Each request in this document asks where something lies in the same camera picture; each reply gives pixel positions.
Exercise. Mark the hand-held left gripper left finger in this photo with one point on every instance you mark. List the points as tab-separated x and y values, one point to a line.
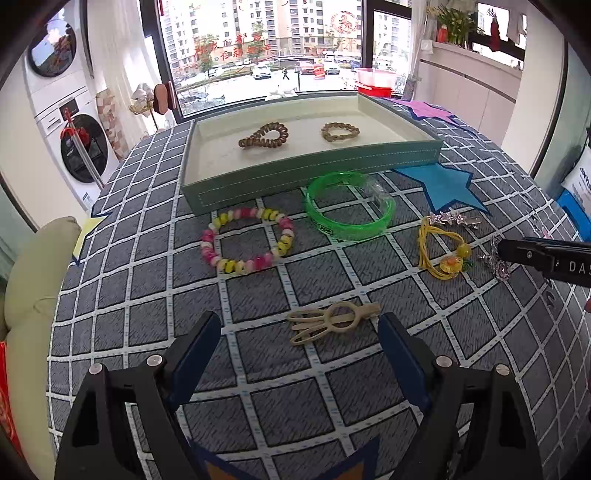
198	360

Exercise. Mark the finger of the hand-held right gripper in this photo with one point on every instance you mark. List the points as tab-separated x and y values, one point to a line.
521	254

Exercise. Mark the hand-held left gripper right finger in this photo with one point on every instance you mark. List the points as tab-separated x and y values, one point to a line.
401	364

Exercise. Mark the silver crystal hair clip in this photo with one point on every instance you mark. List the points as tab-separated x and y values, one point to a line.
501	270

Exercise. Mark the beige hair clip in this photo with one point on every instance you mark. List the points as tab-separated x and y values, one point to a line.
341	316

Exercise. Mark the silver star hair clip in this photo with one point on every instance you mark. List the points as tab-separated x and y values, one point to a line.
445	218

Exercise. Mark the green plastic bangle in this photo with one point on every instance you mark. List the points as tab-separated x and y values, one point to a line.
323	221

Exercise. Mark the green jewelry tray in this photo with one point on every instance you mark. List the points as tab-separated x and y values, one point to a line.
300	170

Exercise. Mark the blue box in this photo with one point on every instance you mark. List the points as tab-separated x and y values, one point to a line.
575	217

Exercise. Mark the white printed bag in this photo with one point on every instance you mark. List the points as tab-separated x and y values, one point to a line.
579	175

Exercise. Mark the green sofa cushion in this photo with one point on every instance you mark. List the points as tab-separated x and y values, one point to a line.
37	286

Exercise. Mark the white cabinet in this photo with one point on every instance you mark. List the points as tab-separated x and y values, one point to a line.
466	78

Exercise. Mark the red patterned pillow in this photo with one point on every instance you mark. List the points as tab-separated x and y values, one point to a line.
8	401

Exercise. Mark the red bucket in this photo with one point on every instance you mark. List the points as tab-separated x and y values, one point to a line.
374	90

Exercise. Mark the pink basin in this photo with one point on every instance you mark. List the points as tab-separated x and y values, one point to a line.
376	76

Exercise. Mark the green potted plant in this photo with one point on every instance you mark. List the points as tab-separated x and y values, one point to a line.
455	23

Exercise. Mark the white washing machine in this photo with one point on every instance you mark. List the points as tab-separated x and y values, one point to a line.
85	143

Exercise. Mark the red mop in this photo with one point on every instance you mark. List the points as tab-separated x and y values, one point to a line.
81	145

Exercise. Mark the pink checked board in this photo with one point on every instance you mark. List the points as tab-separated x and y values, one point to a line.
113	124

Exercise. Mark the gold slipper stand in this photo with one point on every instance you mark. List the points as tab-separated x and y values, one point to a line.
145	104

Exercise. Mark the brown slippers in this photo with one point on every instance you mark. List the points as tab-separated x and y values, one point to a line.
162	97

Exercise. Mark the white slippers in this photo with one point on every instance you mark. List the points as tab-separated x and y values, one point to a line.
281	90

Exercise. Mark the large glass window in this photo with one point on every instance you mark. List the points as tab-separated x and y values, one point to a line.
258	41

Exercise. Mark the white dryer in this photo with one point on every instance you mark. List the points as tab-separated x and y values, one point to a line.
51	44

